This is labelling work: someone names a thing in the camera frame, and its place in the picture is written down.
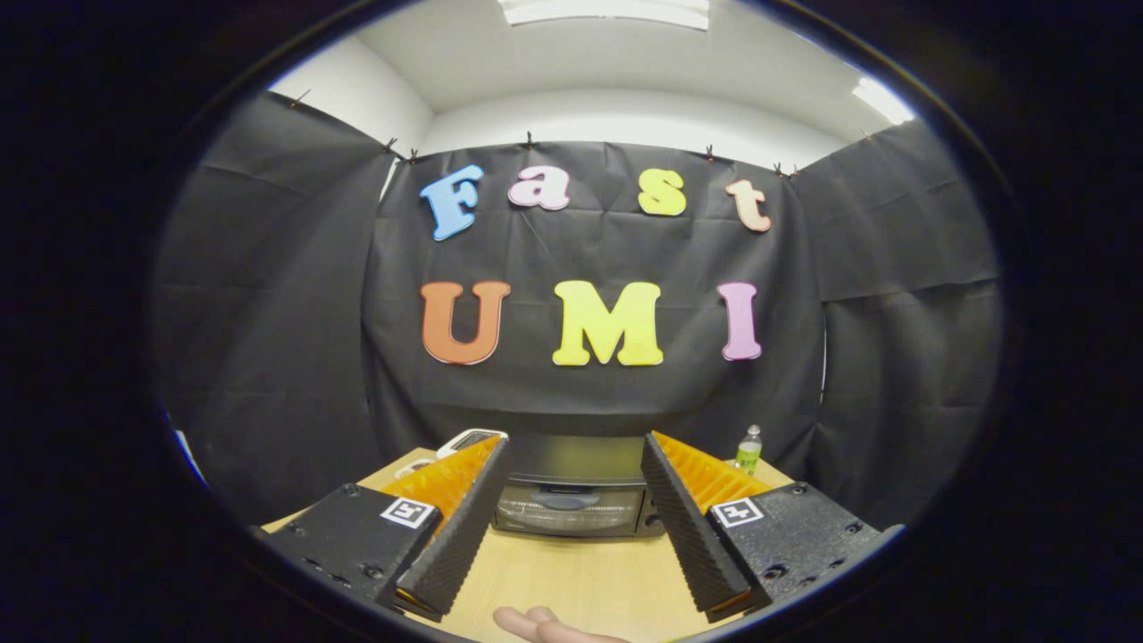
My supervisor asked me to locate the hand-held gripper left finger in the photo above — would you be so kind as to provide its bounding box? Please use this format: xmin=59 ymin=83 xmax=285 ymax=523
xmin=263 ymin=435 xmax=515 ymax=623

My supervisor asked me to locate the green label drink bottle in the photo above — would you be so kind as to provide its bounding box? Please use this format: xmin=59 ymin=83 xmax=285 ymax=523
xmin=734 ymin=424 xmax=763 ymax=476

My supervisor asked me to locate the long ceiling light panel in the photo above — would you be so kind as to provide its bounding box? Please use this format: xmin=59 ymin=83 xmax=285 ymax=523
xmin=497 ymin=0 xmax=711 ymax=32

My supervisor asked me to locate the small ceiling light panel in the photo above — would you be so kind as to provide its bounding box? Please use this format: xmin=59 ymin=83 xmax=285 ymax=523
xmin=851 ymin=77 xmax=916 ymax=126

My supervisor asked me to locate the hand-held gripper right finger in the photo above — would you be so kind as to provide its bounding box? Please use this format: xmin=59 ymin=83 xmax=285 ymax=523
xmin=640 ymin=430 xmax=905 ymax=623

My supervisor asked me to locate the white pop-up toaster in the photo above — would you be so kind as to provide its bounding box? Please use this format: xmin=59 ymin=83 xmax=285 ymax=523
xmin=435 ymin=428 xmax=509 ymax=461

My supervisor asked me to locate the black toaster oven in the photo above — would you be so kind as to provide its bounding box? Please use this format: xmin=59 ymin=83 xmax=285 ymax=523
xmin=493 ymin=433 xmax=666 ymax=539

